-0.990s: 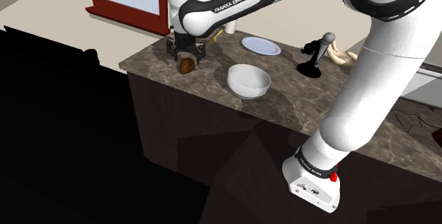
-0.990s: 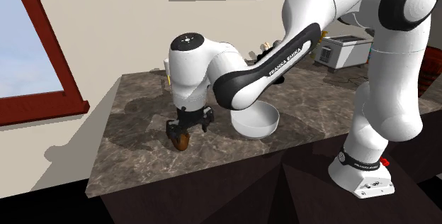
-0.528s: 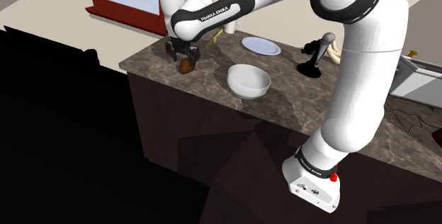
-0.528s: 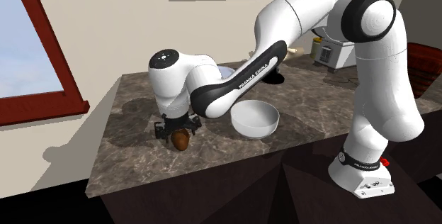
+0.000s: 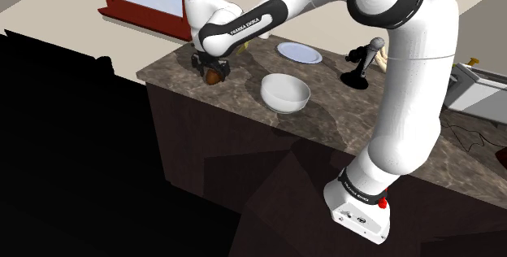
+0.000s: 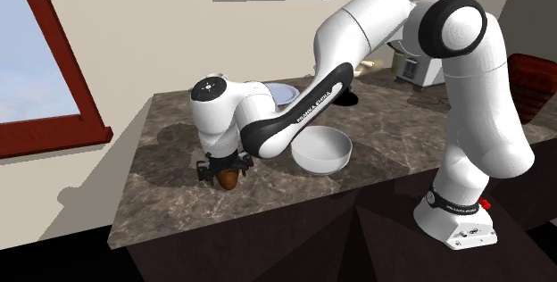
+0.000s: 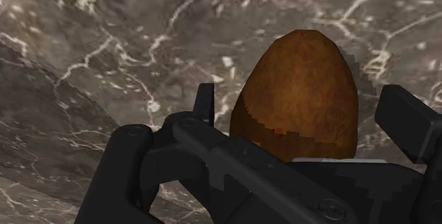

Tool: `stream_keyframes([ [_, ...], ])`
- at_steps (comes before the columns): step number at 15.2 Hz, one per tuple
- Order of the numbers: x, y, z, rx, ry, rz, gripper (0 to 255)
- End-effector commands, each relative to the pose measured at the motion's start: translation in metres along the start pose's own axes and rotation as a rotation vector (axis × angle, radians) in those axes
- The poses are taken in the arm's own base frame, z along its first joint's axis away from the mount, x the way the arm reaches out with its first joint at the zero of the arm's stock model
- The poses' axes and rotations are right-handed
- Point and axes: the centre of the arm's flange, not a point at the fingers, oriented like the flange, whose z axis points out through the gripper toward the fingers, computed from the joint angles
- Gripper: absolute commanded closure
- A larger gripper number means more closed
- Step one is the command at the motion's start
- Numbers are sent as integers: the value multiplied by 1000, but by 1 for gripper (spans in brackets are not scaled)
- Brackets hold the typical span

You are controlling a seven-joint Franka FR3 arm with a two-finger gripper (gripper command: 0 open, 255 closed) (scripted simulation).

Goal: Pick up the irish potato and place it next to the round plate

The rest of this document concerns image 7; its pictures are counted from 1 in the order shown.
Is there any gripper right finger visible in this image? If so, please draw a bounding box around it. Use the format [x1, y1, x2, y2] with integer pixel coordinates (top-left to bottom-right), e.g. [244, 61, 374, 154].
[374, 84, 442, 224]

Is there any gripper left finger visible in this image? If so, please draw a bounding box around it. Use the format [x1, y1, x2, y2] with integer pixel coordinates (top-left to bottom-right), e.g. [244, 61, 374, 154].
[74, 82, 360, 224]

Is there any brown potato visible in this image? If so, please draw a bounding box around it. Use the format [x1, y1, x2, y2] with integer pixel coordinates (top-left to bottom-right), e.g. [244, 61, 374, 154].
[229, 28, 359, 163]

